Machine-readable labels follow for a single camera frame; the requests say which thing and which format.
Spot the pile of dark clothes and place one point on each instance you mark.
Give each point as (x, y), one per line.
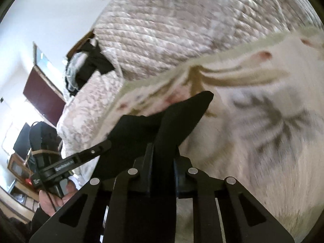
(88, 70)

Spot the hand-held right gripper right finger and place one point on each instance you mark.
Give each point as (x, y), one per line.
(182, 179)

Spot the person's left forearm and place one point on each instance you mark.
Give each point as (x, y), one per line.
(39, 221)

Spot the wooden bed headboard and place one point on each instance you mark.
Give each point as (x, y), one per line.
(81, 41)

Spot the dark red door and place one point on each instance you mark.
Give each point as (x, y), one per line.
(43, 96)

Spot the black television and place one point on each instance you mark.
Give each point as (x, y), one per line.
(22, 140)

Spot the beige floral fleece blanket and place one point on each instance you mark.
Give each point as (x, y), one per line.
(253, 144)

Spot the person's left hand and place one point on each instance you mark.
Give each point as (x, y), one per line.
(49, 202)

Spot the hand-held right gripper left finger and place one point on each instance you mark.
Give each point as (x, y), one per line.
(148, 172)

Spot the black pants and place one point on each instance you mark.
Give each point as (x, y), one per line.
(141, 131)

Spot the quilted floral bedspread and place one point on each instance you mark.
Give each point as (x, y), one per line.
(164, 30)

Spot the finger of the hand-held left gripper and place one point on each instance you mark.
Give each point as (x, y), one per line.
(93, 151)

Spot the wooden cabinet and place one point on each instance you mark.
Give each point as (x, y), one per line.
(17, 172)

